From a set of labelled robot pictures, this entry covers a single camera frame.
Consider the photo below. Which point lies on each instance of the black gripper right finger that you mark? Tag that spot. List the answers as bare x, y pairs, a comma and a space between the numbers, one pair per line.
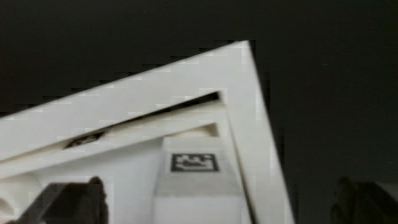
364, 203

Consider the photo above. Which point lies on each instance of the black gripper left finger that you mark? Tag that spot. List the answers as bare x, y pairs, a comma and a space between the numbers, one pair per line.
69, 204

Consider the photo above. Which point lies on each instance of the white U-shaped fence frame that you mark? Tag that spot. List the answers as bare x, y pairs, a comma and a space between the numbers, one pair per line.
208, 78

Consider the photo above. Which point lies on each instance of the white leg with tag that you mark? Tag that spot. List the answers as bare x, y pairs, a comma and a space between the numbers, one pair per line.
197, 193

